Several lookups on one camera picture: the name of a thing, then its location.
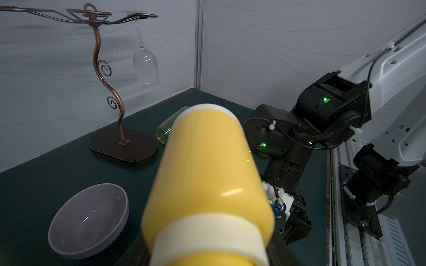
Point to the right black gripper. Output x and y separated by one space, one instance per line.
297 227

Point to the yellow pencil sharpener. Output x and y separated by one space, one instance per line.
207 206

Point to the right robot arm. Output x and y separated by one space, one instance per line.
328 113

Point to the white vent grille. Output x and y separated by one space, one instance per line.
393 238

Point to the purple bowl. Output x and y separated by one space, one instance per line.
89 222

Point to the clear hanging wine glass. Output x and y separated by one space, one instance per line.
144 61

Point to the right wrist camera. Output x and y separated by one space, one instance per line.
280 201

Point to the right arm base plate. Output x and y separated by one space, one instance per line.
355 213

